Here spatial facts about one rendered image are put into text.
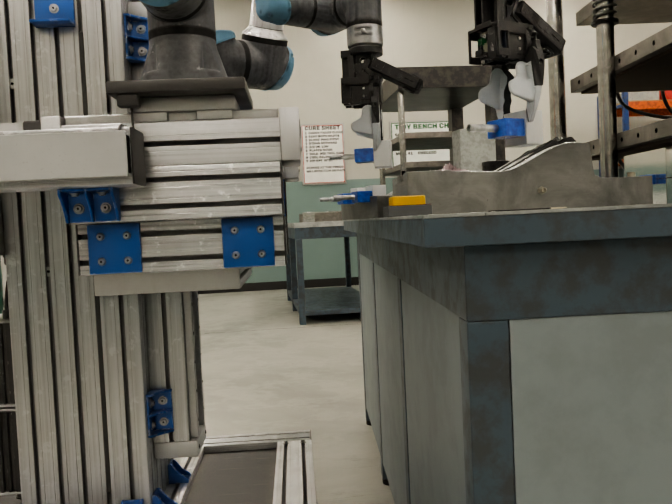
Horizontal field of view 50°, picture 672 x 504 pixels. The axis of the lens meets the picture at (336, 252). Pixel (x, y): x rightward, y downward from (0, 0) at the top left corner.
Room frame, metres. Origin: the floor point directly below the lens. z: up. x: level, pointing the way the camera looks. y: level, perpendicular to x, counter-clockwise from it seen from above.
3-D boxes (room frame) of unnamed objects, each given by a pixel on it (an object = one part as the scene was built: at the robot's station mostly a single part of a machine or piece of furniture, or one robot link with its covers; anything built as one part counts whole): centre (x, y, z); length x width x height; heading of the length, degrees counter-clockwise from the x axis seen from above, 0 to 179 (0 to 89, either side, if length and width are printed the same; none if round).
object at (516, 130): (1.14, -0.27, 0.93); 0.13 x 0.05 x 0.05; 119
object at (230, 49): (1.77, 0.27, 1.20); 0.13 x 0.12 x 0.14; 127
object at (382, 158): (1.51, -0.06, 0.93); 0.13 x 0.05 x 0.05; 82
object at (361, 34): (1.51, -0.08, 1.17); 0.08 x 0.08 x 0.05
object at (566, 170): (1.59, -0.40, 0.87); 0.50 x 0.26 x 0.14; 92
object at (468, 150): (6.65, -0.96, 1.03); 1.54 x 0.94 x 2.06; 7
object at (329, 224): (6.55, 0.08, 0.44); 1.90 x 0.70 x 0.89; 7
